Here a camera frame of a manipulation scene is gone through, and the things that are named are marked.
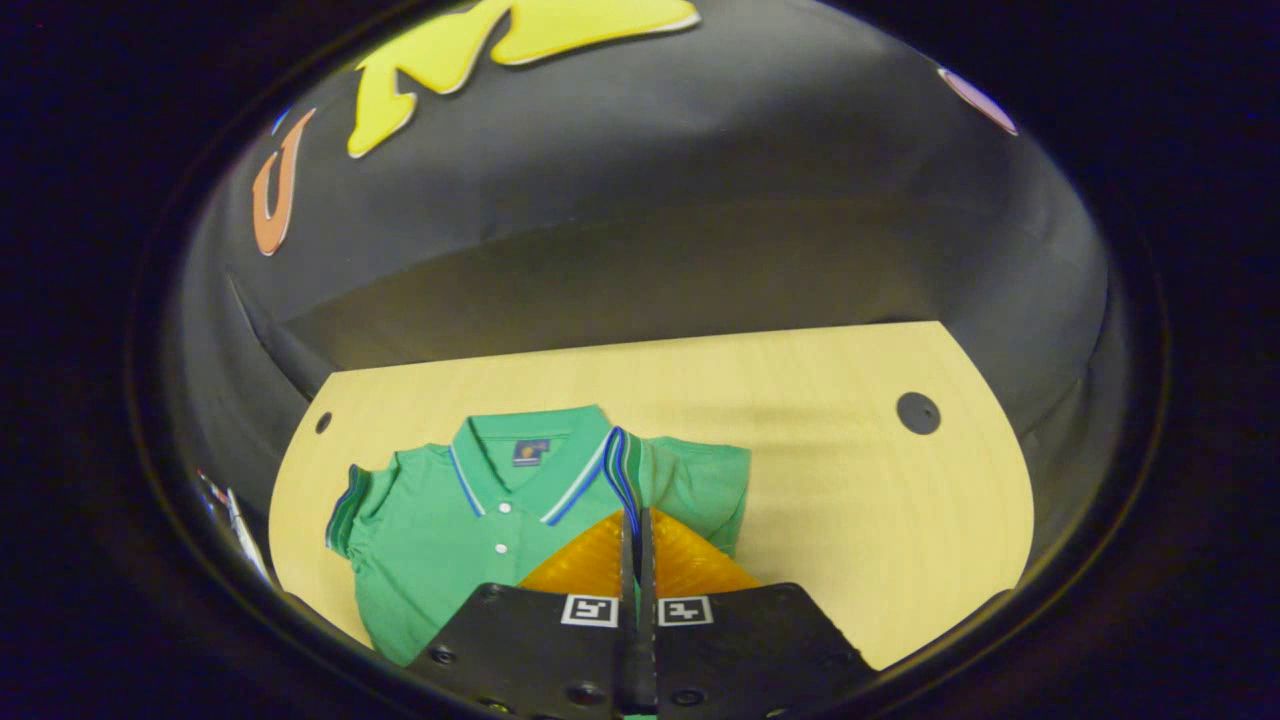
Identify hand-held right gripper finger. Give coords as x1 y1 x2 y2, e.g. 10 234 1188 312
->
640 506 876 719
405 508 641 719

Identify green T-shirt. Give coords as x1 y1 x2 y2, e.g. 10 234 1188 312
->
325 404 753 669

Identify black backdrop cloth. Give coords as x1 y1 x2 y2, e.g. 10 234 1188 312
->
165 0 1116 591

